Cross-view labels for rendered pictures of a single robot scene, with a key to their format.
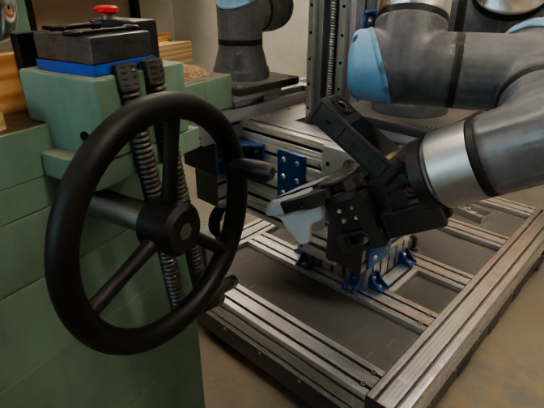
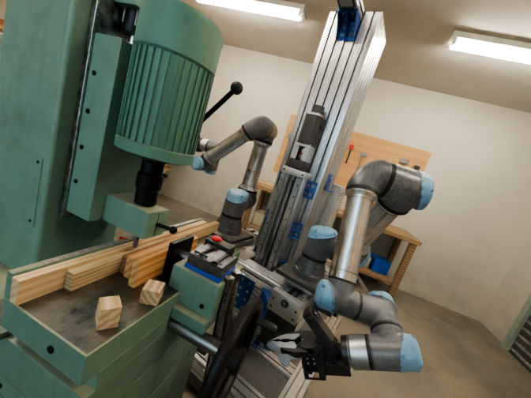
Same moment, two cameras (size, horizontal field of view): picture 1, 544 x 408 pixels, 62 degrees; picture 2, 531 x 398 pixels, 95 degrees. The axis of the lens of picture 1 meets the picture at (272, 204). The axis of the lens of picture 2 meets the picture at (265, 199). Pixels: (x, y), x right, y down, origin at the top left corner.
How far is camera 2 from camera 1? 0.37 m
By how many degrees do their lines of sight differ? 22
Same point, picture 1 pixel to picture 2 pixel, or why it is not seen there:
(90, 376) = not seen: outside the picture
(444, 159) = (358, 354)
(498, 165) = (378, 363)
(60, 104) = (193, 287)
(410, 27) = (344, 290)
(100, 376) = not seen: outside the picture
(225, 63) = (224, 224)
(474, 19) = not seen: hidden behind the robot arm
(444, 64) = (355, 308)
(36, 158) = (170, 309)
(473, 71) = (365, 313)
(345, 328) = (251, 372)
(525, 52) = (382, 310)
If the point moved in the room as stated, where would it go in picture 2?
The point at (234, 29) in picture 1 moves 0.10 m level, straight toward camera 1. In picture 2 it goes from (232, 212) to (235, 218)
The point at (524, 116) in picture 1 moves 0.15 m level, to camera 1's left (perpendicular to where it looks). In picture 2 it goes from (389, 347) to (331, 342)
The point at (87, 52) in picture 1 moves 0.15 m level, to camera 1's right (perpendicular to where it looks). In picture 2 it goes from (219, 272) to (276, 283)
